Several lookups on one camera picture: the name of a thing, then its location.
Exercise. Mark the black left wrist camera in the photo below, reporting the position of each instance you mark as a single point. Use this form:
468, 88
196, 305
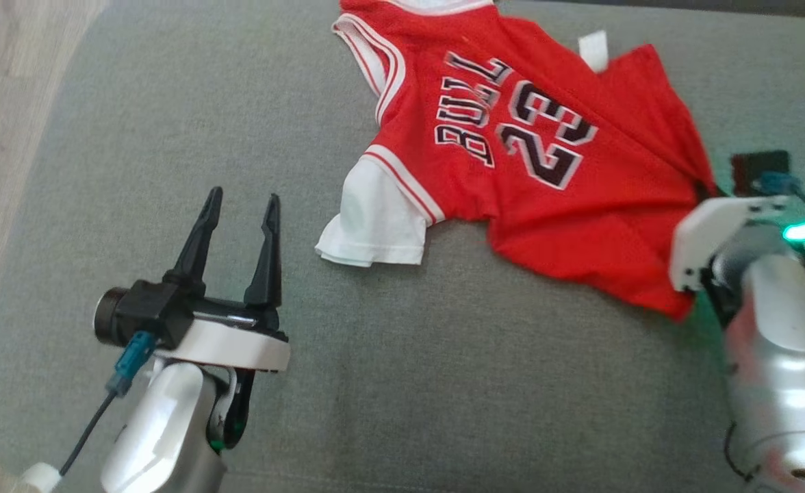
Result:
146, 311

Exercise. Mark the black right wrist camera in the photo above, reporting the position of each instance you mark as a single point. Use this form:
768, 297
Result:
758, 164

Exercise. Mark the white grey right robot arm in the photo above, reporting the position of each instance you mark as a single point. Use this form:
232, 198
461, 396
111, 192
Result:
779, 356

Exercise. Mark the red basketball jersey white sleeves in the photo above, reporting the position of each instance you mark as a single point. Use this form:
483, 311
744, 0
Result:
580, 226

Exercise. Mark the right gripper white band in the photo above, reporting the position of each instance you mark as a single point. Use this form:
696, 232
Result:
704, 233

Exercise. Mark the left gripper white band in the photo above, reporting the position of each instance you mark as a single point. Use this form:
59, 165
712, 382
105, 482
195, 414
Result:
238, 346

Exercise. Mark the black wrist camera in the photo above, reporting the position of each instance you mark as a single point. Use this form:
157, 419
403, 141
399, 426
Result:
146, 311
758, 164

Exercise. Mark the grey fabric sofa seat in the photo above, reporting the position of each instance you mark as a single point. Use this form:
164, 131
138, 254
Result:
409, 383

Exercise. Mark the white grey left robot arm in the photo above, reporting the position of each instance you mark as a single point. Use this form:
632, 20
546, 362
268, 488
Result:
156, 424

